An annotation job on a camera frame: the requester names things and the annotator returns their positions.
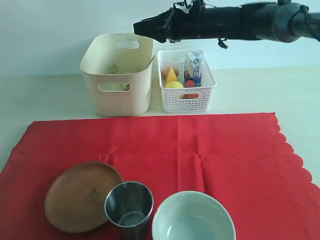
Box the red table cloth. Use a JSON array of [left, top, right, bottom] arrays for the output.
[[0, 113, 320, 240]]

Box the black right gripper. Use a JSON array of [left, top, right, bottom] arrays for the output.
[[133, 5, 242, 42]]

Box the small milk carton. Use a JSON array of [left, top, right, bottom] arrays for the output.
[[184, 50, 204, 87]]

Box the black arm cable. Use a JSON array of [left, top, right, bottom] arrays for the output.
[[287, 3, 320, 43]]

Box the yellow cheese wedge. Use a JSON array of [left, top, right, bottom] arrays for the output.
[[165, 67, 178, 85]]

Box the stainless steel cup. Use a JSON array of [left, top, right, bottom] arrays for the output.
[[104, 181, 154, 240]]

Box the brown egg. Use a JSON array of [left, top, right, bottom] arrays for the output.
[[161, 66, 180, 78]]

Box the brown wooden plate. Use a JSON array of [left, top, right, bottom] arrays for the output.
[[44, 161, 124, 233]]

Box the orange carrot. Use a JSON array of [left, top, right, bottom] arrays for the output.
[[184, 80, 195, 88]]

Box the white perforated plastic basket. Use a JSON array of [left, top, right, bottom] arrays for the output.
[[157, 50, 216, 114]]

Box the yellow lemon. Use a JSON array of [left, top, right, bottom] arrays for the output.
[[165, 81, 184, 89]]

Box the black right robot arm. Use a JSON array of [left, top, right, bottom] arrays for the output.
[[133, 0, 320, 49]]

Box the cream plastic bin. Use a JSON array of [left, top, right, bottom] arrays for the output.
[[80, 32, 153, 117]]

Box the pale green ceramic bowl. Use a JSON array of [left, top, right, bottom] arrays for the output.
[[151, 191, 236, 240]]

